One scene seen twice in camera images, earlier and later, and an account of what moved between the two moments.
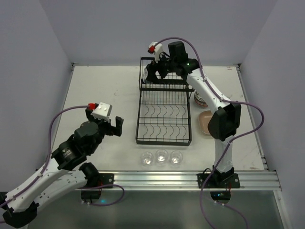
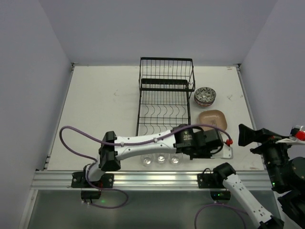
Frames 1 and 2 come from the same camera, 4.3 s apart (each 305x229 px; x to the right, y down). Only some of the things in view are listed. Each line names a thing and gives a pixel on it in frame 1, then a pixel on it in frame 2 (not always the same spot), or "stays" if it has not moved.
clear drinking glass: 147,159 stays
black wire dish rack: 163,109 stays
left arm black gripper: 107,127 to 215,137
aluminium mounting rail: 252,180 stays
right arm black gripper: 157,69 to 258,140
